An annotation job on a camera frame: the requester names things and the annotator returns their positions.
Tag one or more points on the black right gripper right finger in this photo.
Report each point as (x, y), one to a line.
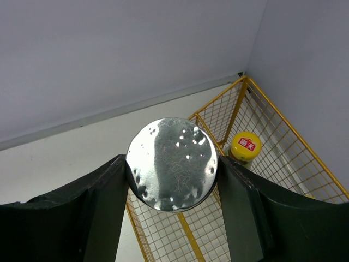
(267, 222)

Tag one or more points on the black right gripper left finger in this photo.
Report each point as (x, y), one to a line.
(80, 221)

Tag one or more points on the silver lid jar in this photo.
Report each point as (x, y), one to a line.
(171, 165)

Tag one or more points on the gold wire basket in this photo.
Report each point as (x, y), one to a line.
(199, 234)

